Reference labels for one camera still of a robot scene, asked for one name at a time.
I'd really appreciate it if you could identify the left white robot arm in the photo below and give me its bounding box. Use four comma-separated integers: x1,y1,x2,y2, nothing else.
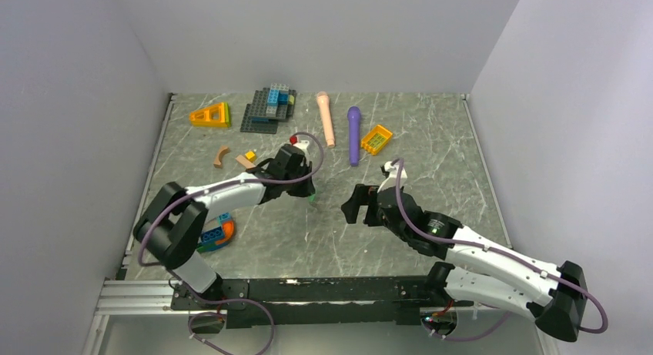
132,140,315,309

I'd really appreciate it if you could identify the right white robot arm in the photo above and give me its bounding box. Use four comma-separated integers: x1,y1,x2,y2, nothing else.
340,184,588,342

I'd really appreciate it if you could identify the small yellow cube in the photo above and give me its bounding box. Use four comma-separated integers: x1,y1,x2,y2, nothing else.
245,151,257,162

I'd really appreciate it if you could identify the wooden rectangular block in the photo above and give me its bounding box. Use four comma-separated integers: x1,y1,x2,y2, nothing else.
235,155,256,169

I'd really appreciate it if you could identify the yellow grid brick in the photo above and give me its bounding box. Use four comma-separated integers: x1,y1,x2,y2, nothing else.
361,125,393,156

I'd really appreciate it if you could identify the grey blue brick stack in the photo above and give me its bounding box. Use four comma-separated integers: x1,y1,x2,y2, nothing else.
239,83,296,134

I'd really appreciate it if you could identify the pink toy microphone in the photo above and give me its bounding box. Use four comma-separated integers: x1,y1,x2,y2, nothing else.
316,91,336,148

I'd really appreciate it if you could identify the wooden arch block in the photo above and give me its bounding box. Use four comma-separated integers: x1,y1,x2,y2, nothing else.
213,146,230,169

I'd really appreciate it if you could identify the purple toy microphone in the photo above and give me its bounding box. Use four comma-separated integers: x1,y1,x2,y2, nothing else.
347,106,361,166

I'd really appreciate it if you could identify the orange yellow triangular block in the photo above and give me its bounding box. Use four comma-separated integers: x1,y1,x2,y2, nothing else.
189,102,231,128

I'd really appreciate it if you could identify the orange curved track piece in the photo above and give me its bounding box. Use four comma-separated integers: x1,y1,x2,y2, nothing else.
196,213,236,253

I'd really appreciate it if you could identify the black base bar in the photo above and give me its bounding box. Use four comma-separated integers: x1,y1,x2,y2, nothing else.
170,275,475,329

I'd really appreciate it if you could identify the blue toy brick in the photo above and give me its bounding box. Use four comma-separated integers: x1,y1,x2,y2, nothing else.
199,226,225,246

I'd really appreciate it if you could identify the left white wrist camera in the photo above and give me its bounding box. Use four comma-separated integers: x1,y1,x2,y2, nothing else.
290,136,311,154

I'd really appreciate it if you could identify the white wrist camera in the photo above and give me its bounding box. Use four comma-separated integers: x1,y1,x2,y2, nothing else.
290,136,311,154
377,159,407,193

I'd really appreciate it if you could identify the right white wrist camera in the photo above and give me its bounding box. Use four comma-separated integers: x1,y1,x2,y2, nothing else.
377,159,407,193

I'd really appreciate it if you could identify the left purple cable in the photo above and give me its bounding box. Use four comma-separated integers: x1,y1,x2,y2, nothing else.
137,132,326,268

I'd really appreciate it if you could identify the purple cable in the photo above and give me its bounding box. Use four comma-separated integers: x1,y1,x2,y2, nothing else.
137,132,326,268
390,157,610,335

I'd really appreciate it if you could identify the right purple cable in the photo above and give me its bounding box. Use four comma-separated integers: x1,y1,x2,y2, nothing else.
390,157,610,335

